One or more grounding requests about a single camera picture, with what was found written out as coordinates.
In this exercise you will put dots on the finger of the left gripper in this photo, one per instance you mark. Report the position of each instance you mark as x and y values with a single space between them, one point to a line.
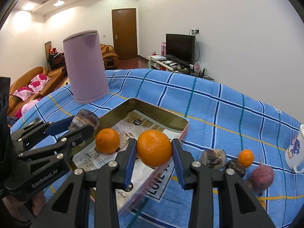
78 136
60 126

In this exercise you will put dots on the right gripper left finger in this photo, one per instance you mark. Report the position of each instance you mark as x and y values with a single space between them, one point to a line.
69 206

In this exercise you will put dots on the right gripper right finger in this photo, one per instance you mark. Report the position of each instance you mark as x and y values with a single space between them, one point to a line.
238 206

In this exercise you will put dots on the brown striped shell piece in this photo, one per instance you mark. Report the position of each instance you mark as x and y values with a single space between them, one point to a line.
82 118

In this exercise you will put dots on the large orange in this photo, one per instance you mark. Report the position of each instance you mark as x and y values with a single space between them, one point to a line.
107 141

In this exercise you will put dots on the purple round radish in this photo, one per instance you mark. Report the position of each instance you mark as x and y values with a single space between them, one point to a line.
261 178

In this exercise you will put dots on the small orange tangerine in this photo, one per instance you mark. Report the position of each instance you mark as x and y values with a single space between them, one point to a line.
245 158

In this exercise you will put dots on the dark mangosteen fruit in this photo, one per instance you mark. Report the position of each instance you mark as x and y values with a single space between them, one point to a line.
237 167

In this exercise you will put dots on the operator left hand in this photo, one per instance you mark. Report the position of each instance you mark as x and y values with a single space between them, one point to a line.
15 214

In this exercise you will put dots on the pink floral cushion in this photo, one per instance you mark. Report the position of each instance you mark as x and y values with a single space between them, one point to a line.
34 87

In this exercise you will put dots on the orange leather sofa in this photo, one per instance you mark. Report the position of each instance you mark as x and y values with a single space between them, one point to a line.
16 104

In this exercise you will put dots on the pink metal tin tray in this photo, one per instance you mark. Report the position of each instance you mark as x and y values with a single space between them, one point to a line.
130 119

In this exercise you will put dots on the pink electric kettle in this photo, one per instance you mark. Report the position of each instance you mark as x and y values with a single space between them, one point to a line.
85 67

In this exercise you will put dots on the orange leather armchair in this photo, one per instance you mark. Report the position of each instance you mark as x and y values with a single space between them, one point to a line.
110 57

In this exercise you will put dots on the blue plaid tablecloth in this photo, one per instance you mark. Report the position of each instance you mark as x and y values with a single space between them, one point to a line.
219 118

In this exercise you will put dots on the white printed mug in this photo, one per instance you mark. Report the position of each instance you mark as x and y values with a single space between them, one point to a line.
294 154

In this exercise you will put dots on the white TV stand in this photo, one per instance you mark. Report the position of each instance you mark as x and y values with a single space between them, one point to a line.
176 68

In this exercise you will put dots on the brown wooden door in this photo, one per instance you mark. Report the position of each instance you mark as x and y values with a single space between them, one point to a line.
124 27

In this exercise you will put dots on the black television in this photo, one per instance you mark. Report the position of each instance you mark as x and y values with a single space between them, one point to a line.
180 47

